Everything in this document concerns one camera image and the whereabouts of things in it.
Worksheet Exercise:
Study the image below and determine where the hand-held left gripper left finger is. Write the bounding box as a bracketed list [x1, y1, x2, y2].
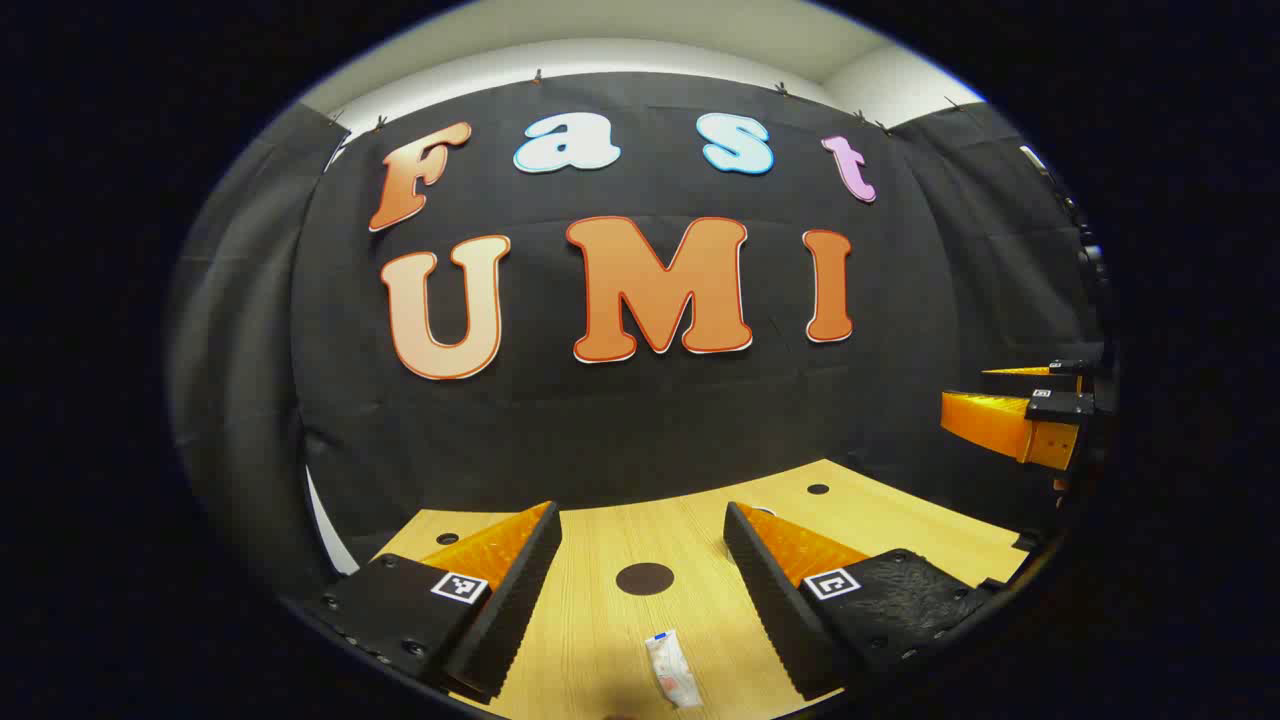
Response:
[303, 500, 563, 703]

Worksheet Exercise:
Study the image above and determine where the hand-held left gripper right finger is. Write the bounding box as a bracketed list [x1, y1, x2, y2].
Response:
[722, 501, 993, 703]

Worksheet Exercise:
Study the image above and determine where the wooden desktop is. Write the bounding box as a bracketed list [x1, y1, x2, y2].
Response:
[370, 458, 1031, 720]

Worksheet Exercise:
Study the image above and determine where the white toothpaste tube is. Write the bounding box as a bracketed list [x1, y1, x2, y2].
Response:
[643, 629, 704, 711]

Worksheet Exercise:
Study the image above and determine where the dark round coaster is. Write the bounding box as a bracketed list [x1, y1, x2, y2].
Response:
[615, 562, 676, 597]

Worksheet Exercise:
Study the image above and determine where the black backdrop cloth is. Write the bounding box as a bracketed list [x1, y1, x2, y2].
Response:
[168, 70, 1111, 601]

